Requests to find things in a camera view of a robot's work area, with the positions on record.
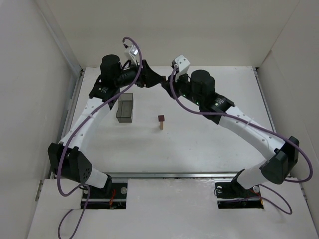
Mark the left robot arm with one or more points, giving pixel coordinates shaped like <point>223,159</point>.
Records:
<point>67,157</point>

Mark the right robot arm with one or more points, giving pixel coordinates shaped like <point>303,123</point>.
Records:
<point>279,156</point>

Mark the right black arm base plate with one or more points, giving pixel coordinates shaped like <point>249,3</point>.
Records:
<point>232,196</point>

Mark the aluminium front rail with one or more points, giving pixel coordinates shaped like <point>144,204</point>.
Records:
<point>171,175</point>

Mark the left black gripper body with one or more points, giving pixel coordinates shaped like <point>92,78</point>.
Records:
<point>143,74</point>

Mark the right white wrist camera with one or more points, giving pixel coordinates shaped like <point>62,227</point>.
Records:
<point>181,65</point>

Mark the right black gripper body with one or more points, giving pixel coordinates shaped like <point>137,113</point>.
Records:
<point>173,86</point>

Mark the aluminium left rail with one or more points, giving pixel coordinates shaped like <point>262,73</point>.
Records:
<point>72,97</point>

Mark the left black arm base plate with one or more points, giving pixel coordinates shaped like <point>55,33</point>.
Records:
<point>113,199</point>

